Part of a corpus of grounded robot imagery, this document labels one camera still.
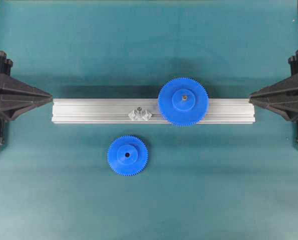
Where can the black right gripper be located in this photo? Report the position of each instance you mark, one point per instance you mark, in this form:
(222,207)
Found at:
(282,89)

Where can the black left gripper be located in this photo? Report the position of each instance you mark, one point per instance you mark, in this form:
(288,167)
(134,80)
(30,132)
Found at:
(18,97)

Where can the small blue gear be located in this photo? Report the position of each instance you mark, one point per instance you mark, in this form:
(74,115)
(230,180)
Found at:
(127,155)

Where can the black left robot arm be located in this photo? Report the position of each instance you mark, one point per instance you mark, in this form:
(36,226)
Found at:
(16,97)

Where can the large blue gear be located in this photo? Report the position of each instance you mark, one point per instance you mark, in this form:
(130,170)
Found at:
(183,102)

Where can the aluminium extrusion rail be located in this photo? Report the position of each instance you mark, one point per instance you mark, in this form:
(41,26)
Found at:
(115,111)

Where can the clear plastic shaft bracket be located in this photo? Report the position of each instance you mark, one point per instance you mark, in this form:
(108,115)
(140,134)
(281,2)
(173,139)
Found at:
(139,114)

